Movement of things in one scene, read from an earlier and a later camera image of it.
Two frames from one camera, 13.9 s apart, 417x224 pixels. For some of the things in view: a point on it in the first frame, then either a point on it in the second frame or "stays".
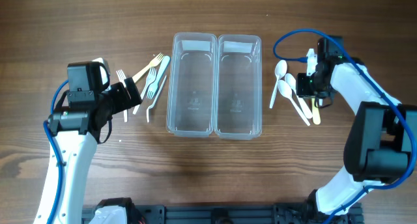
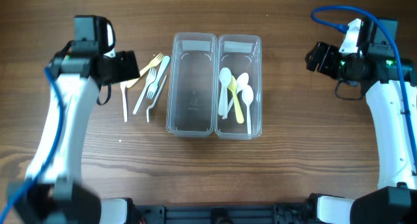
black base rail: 229,214 stays
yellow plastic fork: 155,62 stays
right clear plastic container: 238,111 stays
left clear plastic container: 192,92 stays
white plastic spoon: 290,81 to 242,80
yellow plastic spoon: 315,112 to 232,84
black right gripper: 303,85 to 316,58
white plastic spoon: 286,91 to 247,96
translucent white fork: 150,76 stays
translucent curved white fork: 148,109 stays
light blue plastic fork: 153,87 stays
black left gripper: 123,96 to 128,65
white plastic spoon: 280,70 to 225,78
